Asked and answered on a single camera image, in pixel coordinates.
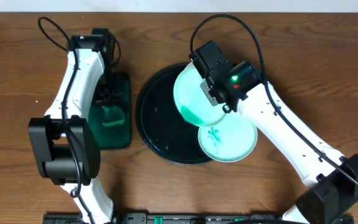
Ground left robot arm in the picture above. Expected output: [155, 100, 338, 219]
[28, 28, 129, 223]

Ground black rectangular water tray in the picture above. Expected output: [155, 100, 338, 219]
[88, 72, 132, 150]

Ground mint plate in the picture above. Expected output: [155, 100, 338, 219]
[198, 113, 258, 162]
[173, 62, 226, 127]

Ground green scouring sponge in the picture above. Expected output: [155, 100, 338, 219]
[102, 105, 125, 127]

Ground black round tray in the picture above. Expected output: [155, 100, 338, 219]
[135, 63, 212, 165]

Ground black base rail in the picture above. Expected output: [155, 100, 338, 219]
[42, 213, 288, 224]

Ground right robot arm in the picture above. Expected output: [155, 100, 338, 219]
[189, 40, 358, 223]

